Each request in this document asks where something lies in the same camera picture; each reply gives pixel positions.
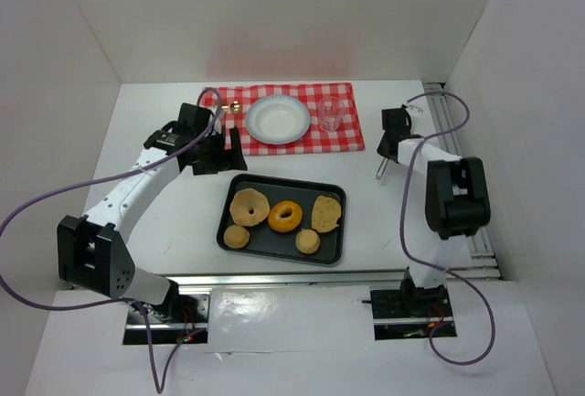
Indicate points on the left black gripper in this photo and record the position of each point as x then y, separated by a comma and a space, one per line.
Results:
224, 152

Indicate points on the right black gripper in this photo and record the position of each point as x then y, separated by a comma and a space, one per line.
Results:
387, 145

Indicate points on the metal tongs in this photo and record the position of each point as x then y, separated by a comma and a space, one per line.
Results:
381, 169

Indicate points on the small round bun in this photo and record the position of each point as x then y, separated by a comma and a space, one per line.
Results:
307, 241
236, 236

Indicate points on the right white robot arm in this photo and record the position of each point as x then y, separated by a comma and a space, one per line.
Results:
456, 206

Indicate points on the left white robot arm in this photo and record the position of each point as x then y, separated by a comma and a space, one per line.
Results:
92, 249

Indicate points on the speckled bread slice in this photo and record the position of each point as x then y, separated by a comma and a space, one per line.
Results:
326, 213

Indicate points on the pale bagel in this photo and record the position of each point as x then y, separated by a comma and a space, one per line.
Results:
249, 207

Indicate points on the red checkered cloth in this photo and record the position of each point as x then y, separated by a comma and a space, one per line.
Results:
346, 138

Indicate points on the clear drinking glass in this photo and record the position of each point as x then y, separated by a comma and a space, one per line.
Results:
330, 112

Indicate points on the white plate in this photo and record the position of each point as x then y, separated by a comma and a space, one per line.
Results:
277, 119

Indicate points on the orange glazed donut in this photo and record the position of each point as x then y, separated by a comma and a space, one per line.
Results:
285, 216

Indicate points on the black baking tray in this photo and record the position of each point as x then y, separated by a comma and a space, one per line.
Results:
266, 242

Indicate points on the aluminium side rail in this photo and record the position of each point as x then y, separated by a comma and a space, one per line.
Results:
446, 113

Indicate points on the gold spoon black handle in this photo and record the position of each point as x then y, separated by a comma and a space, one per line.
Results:
235, 108

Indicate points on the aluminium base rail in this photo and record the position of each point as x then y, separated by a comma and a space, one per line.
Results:
391, 318

